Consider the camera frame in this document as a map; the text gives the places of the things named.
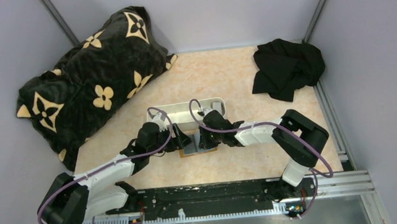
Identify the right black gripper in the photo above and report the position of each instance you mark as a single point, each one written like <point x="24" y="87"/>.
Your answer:
<point x="205" y="138"/>

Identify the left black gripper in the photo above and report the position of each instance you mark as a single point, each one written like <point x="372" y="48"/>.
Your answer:
<point x="180" y="139"/>

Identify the white oblong plastic tray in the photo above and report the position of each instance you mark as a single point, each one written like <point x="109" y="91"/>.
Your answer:
<point x="179" y="112"/>

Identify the mustard leather card holder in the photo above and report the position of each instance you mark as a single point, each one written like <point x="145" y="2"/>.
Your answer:
<point x="192" y="151"/>

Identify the stack of white cards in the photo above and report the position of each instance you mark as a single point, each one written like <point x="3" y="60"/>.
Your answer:
<point x="217" y="106"/>

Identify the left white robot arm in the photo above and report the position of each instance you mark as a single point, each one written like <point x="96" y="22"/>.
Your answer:
<point x="77" y="198"/>

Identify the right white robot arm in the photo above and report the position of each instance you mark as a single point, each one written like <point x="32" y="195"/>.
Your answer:
<point x="301" y="138"/>

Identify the black floral patterned pillow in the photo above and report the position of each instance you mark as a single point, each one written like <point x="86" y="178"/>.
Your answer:
<point x="86" y="87"/>

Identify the crumpled black cloth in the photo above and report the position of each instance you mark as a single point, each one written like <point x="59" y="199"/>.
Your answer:
<point x="284" y="67"/>

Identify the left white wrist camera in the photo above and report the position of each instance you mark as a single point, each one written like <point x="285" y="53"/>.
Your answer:
<point x="161" y="121"/>

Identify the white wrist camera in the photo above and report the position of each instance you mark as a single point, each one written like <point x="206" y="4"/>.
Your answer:
<point x="203" y="111"/>
<point x="161" y="121"/>

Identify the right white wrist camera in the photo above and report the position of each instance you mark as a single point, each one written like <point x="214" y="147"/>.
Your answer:
<point x="203" y="111"/>

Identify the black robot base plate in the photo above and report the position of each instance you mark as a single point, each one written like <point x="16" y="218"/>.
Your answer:
<point x="213" y="199"/>

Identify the aluminium frame rail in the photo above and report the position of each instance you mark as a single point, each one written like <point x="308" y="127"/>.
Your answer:
<point x="342" y="184"/>

